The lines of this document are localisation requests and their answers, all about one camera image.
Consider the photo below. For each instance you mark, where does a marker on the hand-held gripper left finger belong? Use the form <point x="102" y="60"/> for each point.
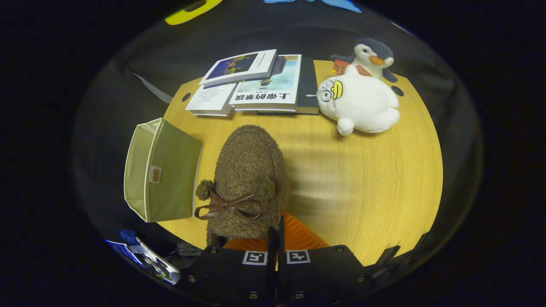
<point x="230" y="277"/>

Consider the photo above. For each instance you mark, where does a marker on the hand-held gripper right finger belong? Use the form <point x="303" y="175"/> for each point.
<point x="324" y="277"/>

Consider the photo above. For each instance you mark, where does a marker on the brown fuzzy shoe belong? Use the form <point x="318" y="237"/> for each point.
<point x="249" y="170"/>

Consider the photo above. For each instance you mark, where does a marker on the cream fabric storage box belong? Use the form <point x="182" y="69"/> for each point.
<point x="175" y="170"/>

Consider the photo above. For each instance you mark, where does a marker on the white plush seal toy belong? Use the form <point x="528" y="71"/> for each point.
<point x="362" y="104"/>

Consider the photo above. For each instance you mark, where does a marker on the black book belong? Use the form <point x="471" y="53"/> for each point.
<point x="308" y="85"/>

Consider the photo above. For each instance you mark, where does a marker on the book with pale blue cover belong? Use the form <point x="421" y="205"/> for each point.
<point x="273" y="87"/>

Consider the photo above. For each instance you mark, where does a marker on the red patterned packet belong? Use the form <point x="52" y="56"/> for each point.
<point x="340" y="67"/>

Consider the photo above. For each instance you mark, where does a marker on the white book night photo cover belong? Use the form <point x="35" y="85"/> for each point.
<point x="241" y="66"/>

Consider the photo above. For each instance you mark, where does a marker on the grey penguin plush toy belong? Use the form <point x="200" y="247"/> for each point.
<point x="373" y="53"/>

